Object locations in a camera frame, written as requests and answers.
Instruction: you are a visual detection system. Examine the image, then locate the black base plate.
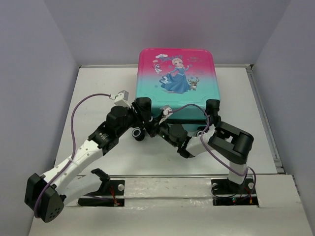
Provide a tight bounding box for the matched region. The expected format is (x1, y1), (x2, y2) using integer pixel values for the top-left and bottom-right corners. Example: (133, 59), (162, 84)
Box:
(77, 179), (125, 207)
(211, 178), (259, 207)

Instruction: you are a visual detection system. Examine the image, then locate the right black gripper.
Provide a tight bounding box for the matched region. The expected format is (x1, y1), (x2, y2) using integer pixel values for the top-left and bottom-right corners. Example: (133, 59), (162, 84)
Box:
(143, 115), (178, 148)

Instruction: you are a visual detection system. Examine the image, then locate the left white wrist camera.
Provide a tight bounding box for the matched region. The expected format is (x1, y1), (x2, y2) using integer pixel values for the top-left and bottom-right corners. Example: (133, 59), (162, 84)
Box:
(114, 90), (131, 109)

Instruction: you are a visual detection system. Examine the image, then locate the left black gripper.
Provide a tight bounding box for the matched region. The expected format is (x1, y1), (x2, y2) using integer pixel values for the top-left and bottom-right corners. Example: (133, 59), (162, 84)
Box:
(117, 102), (154, 138)

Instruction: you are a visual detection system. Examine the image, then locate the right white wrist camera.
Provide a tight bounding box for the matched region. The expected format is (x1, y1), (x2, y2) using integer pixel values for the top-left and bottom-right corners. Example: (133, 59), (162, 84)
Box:
(159, 105), (173, 124)

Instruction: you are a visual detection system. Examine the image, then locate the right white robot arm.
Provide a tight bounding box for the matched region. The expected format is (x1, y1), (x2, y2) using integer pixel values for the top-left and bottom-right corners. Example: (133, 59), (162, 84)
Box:
(150, 122), (254, 193)

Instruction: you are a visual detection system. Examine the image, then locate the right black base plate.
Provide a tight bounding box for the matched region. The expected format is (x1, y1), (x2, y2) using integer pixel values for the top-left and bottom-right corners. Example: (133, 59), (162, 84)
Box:
(211, 178), (259, 207)

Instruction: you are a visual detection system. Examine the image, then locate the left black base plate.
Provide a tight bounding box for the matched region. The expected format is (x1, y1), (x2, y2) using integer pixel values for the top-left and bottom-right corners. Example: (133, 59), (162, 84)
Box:
(77, 179), (125, 207)

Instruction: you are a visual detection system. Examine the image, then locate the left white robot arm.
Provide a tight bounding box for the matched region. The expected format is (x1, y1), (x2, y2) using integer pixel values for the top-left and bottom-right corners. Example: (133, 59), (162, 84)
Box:
(24, 98), (152, 223)

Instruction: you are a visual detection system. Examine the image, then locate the pink and teal suitcase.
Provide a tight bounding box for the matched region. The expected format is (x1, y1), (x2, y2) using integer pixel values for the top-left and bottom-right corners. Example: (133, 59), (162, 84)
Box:
(135, 48), (221, 135)

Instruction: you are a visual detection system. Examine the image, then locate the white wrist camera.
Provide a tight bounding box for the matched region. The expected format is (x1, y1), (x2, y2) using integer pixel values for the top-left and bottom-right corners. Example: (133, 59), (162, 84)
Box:
(114, 90), (131, 109)
(159, 105), (173, 124)

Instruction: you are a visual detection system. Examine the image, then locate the aluminium rail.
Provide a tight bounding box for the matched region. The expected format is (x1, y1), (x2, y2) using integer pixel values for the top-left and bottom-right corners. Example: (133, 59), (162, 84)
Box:
(109, 174), (228, 178)

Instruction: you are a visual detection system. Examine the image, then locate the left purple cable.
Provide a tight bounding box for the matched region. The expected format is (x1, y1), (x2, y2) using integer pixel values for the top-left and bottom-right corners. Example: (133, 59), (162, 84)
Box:
(33, 93), (123, 219)

